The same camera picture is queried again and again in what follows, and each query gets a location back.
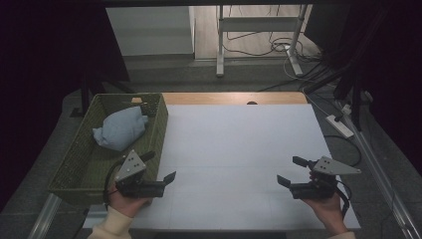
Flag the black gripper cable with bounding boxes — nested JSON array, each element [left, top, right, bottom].
[[103, 158, 125, 207], [334, 180, 352, 220]]

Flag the black tripod stand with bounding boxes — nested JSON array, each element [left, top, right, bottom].
[[303, 49, 374, 131]]

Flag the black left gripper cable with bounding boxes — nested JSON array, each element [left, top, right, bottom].
[[103, 158, 125, 207]]

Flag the black stand legs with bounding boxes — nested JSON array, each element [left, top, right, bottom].
[[69, 66, 133, 118]]

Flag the white floor cable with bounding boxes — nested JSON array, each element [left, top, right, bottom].
[[283, 56, 332, 118]]

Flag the person's left hand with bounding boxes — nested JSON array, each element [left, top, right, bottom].
[[106, 183, 153, 219]]

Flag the white power strip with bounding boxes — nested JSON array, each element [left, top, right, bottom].
[[325, 114, 355, 139]]

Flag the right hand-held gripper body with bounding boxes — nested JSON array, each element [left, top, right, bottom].
[[289, 155, 362, 200]]

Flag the long aluminium rail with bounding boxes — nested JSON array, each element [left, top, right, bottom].
[[334, 99, 422, 239]]

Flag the green woven basket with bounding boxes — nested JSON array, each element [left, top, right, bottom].
[[48, 93, 169, 206]]

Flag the short aluminium rail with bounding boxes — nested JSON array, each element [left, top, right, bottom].
[[28, 193, 63, 239]]

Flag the black floor cable bundle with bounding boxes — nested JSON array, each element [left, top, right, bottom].
[[222, 31, 321, 64]]

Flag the dark curtain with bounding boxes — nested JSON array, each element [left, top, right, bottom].
[[0, 0, 130, 213], [305, 0, 422, 167]]

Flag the black looped floor cable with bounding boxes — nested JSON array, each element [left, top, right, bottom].
[[322, 133, 362, 168]]

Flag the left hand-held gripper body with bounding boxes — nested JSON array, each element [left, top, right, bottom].
[[113, 148, 166, 199]]

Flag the person's right hand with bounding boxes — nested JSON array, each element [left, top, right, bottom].
[[302, 190, 349, 235]]

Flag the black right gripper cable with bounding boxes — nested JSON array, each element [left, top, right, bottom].
[[334, 180, 352, 220]]

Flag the white metal stand frame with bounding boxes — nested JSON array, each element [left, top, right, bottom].
[[216, 4, 310, 78]]

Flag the light blue tank top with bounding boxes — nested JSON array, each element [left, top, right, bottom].
[[92, 106, 149, 152]]

